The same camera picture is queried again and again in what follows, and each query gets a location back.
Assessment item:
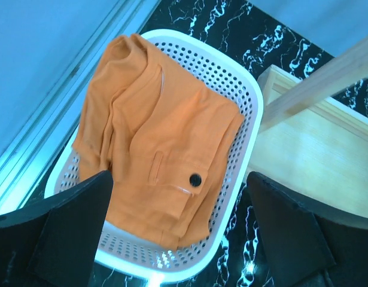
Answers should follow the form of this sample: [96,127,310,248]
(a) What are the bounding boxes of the orange trousers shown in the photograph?
[73,34,244,250]

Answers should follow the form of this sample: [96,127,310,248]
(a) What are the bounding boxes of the wooden clothes rack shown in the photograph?
[247,36,368,218]

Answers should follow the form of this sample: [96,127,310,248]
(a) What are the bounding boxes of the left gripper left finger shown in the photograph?
[0,171,113,286]

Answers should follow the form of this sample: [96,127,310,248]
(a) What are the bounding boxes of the white perforated plastic basket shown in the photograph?
[44,29,263,283]

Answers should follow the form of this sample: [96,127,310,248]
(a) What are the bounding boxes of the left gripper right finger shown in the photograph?
[247,172,368,286]

